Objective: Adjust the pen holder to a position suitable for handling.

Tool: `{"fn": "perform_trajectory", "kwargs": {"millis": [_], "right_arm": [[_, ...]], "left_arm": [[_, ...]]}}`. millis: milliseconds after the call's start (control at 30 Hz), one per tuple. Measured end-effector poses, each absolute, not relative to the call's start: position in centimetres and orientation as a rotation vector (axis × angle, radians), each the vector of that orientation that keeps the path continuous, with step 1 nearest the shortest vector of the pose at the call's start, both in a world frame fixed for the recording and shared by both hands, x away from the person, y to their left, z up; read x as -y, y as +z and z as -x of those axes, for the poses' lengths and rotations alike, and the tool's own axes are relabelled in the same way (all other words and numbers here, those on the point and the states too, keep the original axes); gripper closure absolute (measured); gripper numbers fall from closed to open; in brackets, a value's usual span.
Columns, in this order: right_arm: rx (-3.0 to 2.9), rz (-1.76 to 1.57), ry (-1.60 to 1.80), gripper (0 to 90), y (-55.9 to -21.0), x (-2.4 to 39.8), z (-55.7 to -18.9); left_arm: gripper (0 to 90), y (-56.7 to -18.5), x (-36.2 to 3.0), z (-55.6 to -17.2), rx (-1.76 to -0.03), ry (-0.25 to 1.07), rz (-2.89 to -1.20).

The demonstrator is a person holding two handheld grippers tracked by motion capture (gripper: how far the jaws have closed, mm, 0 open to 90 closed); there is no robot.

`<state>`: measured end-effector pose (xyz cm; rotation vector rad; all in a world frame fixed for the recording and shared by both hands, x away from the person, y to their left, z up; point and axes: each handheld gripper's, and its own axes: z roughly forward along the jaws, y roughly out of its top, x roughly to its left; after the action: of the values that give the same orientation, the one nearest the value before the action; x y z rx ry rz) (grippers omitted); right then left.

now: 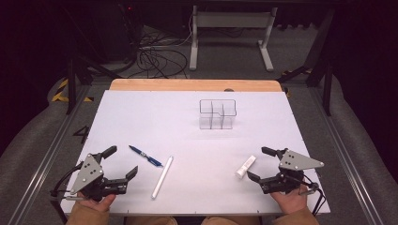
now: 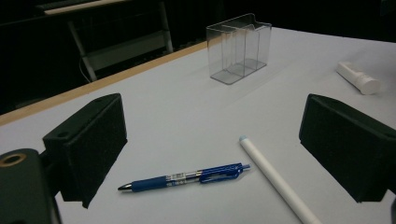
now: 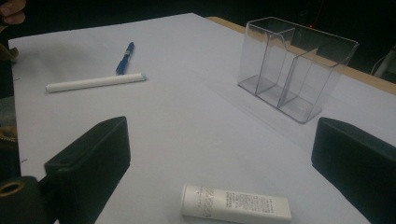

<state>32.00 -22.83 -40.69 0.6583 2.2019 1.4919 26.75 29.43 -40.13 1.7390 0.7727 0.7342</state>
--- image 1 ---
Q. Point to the person's right leg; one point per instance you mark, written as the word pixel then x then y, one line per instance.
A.
pixel 231 221

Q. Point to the person's right hand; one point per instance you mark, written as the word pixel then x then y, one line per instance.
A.
pixel 291 201

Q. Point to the person's left leg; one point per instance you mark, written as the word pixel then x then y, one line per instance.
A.
pixel 150 221

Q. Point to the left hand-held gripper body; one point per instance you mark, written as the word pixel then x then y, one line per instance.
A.
pixel 89 175

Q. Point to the clear plastic organizer box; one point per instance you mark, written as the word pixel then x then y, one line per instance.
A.
pixel 218 114

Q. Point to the yellow black hazard tape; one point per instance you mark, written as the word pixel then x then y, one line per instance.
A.
pixel 61 95

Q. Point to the white tube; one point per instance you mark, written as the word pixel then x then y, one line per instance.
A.
pixel 245 167

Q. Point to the white metal desk frame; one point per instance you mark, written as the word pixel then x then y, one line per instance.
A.
pixel 231 19

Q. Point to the person's left hand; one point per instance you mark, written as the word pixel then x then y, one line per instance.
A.
pixel 98 204

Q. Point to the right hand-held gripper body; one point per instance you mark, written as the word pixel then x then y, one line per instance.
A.
pixel 297 162

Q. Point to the white pen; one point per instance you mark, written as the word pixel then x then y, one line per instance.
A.
pixel 162 178

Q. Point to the person's leg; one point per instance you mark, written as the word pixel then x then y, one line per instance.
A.
pixel 231 221
pixel 150 221

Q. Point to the black box with red light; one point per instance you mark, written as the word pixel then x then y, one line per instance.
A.
pixel 115 28

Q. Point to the black metal stand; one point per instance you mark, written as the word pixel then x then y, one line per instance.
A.
pixel 72 84
pixel 327 84

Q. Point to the aluminium floor rail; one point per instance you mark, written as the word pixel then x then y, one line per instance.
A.
pixel 47 162
pixel 347 159

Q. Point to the blue pen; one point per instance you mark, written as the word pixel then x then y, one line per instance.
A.
pixel 146 156

